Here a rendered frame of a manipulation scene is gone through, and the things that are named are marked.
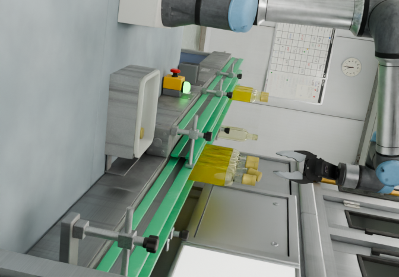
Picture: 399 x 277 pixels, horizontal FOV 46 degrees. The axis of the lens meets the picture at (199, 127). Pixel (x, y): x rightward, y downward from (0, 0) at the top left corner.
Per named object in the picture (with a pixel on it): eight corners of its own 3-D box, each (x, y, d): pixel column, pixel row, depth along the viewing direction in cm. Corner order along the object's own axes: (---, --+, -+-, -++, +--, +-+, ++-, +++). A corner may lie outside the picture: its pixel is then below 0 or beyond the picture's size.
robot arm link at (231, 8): (203, -19, 118) (257, -11, 116) (212, -22, 130) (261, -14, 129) (197, 29, 122) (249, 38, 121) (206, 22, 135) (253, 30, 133)
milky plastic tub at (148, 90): (105, 155, 128) (136, 161, 126) (111, 73, 121) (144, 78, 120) (126, 137, 144) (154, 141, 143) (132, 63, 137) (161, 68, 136)
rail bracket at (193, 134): (166, 164, 146) (206, 172, 144) (172, 112, 141) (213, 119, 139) (168, 161, 149) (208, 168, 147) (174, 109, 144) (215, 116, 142)
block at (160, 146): (145, 154, 146) (167, 159, 145) (147, 125, 143) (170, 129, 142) (148, 151, 149) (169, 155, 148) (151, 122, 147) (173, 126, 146)
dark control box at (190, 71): (176, 81, 209) (195, 84, 208) (178, 63, 207) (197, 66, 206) (180, 78, 217) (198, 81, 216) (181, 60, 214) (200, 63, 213)
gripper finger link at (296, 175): (272, 181, 154) (301, 179, 153) (274, 181, 148) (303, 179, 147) (272, 171, 154) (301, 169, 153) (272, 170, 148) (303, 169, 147)
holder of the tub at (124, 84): (103, 173, 129) (130, 178, 128) (110, 74, 121) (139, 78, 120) (123, 153, 146) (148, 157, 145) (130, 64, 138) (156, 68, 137)
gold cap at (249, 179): (240, 185, 153) (254, 188, 152) (242, 175, 152) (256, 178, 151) (241, 181, 156) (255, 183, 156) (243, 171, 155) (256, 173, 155)
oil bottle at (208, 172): (168, 176, 155) (233, 188, 153) (170, 160, 154) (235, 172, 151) (172, 170, 161) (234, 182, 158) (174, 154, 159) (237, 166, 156)
